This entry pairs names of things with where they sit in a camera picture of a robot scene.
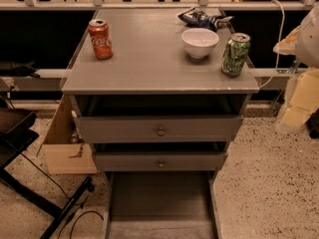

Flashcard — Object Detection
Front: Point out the grey drawer cabinet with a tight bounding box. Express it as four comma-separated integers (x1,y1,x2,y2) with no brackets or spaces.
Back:
63,8,259,239

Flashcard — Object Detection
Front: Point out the grey drawer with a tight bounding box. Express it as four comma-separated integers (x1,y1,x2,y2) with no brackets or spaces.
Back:
75,114,242,143
94,142,227,171
101,171,221,239

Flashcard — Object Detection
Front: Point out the black floor cable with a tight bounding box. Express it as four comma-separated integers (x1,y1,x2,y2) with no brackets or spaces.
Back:
20,152,105,239

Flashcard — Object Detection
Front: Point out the green soda can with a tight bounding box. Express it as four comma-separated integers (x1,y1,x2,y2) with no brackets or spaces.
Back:
221,33,250,77

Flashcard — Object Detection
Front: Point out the orange coca-cola can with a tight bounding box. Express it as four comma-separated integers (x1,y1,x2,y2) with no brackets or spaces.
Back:
89,19,113,59

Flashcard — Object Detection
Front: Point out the blue chip bag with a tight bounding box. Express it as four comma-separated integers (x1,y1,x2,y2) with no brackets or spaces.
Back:
177,7,232,32

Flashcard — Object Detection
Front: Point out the black bag on rail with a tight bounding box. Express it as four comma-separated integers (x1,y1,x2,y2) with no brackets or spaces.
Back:
0,61,40,78

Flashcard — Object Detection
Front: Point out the cardboard box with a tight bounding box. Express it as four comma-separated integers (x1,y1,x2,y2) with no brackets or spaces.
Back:
41,96,97,174

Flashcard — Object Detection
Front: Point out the white hanging cable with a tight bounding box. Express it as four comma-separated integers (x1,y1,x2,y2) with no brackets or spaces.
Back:
258,0,286,90

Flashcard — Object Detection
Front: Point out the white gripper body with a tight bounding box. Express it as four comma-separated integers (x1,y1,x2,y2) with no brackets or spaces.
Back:
276,68,319,133

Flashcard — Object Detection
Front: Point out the grey middle drawer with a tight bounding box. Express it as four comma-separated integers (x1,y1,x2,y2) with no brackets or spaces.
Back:
94,142,227,171

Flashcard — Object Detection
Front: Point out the metal railing frame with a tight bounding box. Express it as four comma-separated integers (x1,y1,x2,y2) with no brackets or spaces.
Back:
0,0,319,92

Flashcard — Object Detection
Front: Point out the grey top drawer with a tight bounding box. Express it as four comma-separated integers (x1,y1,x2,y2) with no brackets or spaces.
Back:
75,114,242,143

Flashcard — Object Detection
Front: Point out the black stand base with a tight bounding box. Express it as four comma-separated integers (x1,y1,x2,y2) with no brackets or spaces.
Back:
0,107,96,239

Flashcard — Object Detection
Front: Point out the grey bottom drawer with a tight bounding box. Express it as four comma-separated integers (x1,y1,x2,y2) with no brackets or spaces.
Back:
101,171,221,239

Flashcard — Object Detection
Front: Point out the white ceramic bowl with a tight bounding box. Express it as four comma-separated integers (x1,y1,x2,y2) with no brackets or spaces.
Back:
181,28,219,59

